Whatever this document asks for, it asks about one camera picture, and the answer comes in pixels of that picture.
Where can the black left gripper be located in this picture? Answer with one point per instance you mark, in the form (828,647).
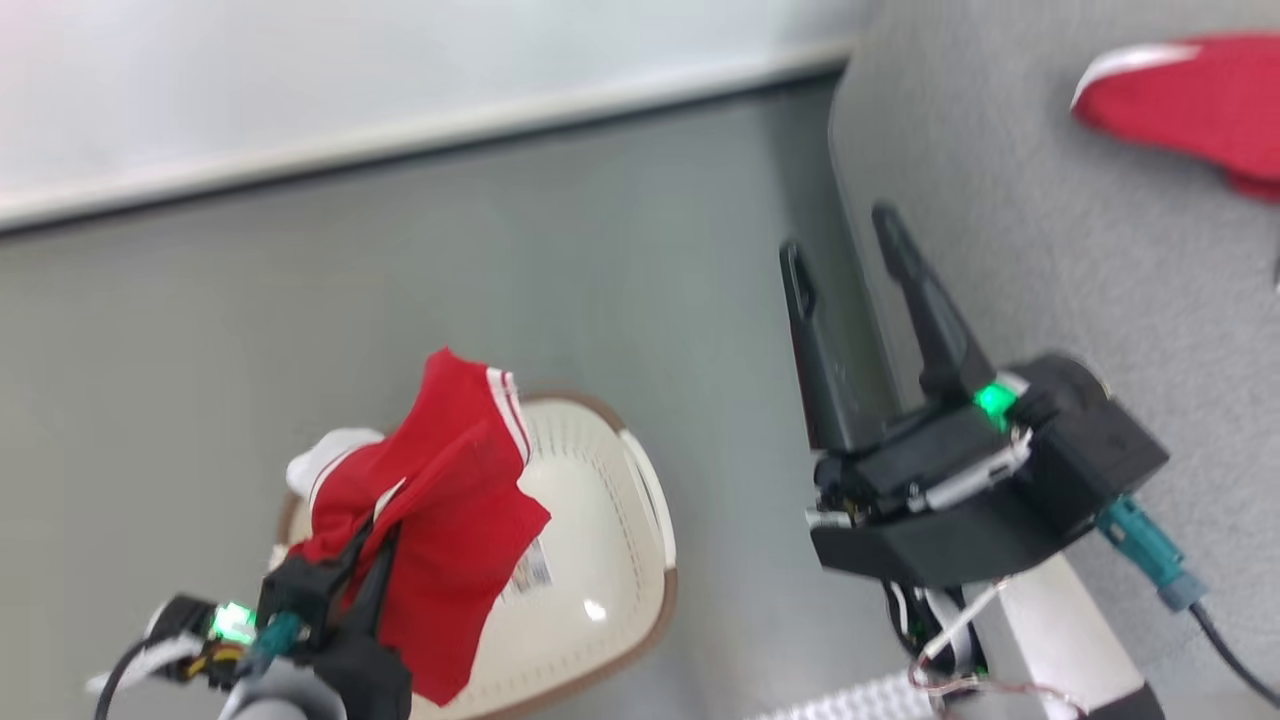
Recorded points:
(355,675)

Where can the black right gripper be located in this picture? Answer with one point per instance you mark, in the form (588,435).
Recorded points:
(930,530)

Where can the red jersey with white stripes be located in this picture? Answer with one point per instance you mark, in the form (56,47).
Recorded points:
(450,520)

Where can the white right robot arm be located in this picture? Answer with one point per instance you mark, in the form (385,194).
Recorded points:
(1070,640)

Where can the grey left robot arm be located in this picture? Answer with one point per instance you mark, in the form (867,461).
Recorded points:
(280,700)

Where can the white barcode sticker label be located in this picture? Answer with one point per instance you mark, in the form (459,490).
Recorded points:
(530,570)

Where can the cream laundry basket brown rim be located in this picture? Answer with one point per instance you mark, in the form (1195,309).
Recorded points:
(600,560)

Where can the red garment with white trim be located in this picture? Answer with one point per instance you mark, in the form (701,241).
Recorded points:
(1190,105)

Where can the grey and white baseboard strip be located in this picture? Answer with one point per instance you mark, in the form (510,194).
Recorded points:
(400,135)

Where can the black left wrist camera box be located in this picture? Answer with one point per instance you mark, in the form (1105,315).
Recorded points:
(195,625)

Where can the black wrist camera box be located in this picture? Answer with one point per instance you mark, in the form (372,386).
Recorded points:
(195,625)
(1095,450)

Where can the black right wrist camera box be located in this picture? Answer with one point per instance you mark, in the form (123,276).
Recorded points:
(1095,450)

